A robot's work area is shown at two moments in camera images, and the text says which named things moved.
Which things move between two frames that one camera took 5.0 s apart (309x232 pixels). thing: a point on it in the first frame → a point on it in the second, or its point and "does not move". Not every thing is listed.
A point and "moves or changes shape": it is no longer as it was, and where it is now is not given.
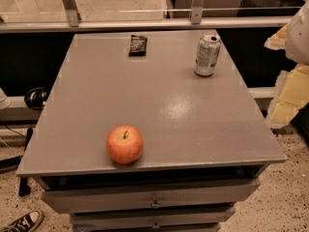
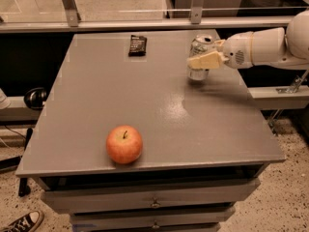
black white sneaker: (26, 223) does not move
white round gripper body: (299, 38) → (237, 49)
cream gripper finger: (277, 41) → (220, 42)
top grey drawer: (151, 195) does not move
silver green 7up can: (208, 54) moves or changes shape
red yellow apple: (125, 144) does not move
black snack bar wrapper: (138, 45) does not move
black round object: (35, 98) does not move
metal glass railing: (56, 8) does not move
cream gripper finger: (292, 95) → (211, 60)
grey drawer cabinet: (131, 139) does not move
